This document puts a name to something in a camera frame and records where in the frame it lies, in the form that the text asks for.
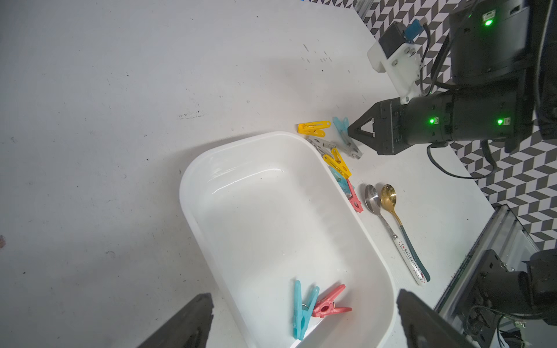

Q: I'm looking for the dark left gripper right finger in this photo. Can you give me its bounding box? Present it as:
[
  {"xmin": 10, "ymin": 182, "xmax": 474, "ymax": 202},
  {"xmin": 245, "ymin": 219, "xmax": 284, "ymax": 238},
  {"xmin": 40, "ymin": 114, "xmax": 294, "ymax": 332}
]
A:
[{"xmin": 397, "ymin": 289, "xmax": 474, "ymax": 348}]

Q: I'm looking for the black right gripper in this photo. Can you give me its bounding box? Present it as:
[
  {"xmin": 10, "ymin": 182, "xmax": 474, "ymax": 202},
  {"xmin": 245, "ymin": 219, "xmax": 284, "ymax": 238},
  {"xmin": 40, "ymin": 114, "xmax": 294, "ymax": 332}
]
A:
[{"xmin": 348, "ymin": 98, "xmax": 411, "ymax": 156}]

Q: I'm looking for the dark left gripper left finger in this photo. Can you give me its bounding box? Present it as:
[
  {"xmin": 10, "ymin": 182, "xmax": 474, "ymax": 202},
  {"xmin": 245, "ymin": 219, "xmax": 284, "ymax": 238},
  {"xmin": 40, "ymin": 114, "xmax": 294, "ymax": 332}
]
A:
[{"xmin": 139, "ymin": 293, "xmax": 214, "ymax": 348}]

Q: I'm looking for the teal clothespin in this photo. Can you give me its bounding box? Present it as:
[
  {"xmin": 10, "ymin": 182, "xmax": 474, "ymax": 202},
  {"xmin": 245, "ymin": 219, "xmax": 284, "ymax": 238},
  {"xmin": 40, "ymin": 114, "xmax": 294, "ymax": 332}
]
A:
[
  {"xmin": 329, "ymin": 167, "xmax": 352, "ymax": 199},
  {"xmin": 292, "ymin": 280, "xmax": 320, "ymax": 341},
  {"xmin": 332, "ymin": 117, "xmax": 351, "ymax": 146}
]

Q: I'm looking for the grey clothespin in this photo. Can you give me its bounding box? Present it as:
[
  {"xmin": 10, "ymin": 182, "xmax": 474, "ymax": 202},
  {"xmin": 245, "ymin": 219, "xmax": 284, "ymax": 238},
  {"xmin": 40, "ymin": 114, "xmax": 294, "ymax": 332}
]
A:
[
  {"xmin": 306, "ymin": 136, "xmax": 337, "ymax": 157},
  {"xmin": 339, "ymin": 142, "xmax": 363, "ymax": 160}
]

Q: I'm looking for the yellow clothespin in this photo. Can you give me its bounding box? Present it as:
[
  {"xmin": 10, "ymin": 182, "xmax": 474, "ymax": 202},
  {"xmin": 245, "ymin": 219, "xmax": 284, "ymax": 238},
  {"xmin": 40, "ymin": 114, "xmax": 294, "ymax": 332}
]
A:
[
  {"xmin": 322, "ymin": 147, "xmax": 352, "ymax": 179},
  {"xmin": 297, "ymin": 120, "xmax": 331, "ymax": 138}
]

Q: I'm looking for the red clothespin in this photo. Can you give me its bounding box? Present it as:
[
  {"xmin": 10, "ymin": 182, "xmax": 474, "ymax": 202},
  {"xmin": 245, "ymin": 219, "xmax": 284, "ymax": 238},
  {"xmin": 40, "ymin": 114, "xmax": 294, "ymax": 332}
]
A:
[
  {"xmin": 346, "ymin": 179, "xmax": 364, "ymax": 213},
  {"xmin": 312, "ymin": 284, "xmax": 352, "ymax": 318}
]

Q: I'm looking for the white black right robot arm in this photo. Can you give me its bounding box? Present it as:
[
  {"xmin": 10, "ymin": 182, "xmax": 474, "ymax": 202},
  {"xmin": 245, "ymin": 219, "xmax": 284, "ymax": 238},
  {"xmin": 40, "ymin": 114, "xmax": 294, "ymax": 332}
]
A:
[{"xmin": 348, "ymin": 1, "xmax": 556, "ymax": 155}]

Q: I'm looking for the white plastic storage box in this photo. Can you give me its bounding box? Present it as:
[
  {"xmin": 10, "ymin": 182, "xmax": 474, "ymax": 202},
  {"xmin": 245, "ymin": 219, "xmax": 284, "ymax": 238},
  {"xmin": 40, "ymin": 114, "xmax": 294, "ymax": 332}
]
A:
[{"xmin": 179, "ymin": 132, "xmax": 397, "ymax": 347}]

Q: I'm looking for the silver spoon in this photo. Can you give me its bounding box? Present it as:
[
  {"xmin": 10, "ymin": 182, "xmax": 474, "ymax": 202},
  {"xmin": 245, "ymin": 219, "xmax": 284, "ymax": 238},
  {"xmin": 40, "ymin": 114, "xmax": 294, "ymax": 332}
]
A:
[{"xmin": 364, "ymin": 184, "xmax": 426, "ymax": 285}]

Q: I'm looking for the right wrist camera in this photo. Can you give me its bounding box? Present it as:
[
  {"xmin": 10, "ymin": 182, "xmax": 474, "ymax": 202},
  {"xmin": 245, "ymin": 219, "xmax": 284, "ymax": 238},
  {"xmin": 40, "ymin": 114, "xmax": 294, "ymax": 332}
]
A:
[{"xmin": 367, "ymin": 20, "xmax": 424, "ymax": 104}]

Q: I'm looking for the gold spoon green handle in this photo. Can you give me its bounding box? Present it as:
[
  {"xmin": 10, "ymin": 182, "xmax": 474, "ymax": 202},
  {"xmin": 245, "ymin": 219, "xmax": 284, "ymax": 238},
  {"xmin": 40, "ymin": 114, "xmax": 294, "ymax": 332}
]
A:
[{"xmin": 380, "ymin": 184, "xmax": 431, "ymax": 282}]

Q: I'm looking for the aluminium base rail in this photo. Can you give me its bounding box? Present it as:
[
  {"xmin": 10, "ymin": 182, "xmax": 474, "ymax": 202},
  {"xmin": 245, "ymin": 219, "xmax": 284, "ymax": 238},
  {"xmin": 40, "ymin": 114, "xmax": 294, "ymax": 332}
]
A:
[{"xmin": 435, "ymin": 205, "xmax": 556, "ymax": 347}]

